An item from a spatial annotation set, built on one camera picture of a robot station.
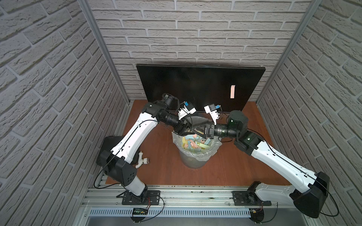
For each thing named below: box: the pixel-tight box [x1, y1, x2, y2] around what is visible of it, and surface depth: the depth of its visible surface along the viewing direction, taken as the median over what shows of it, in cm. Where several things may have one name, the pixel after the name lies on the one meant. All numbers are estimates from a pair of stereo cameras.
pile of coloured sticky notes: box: [181, 133, 211, 152], surface depth 77 cm
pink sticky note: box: [230, 85, 236, 99], surface depth 74 cm
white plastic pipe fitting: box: [135, 150, 150, 170], surface depth 86 cm
